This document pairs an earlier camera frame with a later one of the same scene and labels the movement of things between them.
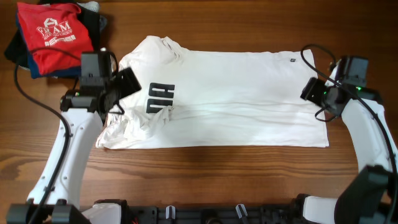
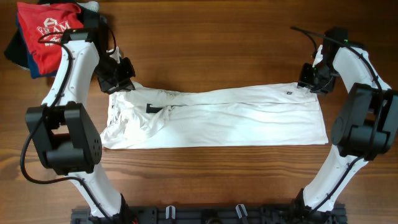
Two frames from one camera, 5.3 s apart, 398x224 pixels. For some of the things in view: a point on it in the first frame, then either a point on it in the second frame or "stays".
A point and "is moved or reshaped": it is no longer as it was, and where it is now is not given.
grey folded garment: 94,5 stays
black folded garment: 17,50 stays
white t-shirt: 195,97 is moved or reshaped
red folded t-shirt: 56,36 stays
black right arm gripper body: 325,104 to 313,81
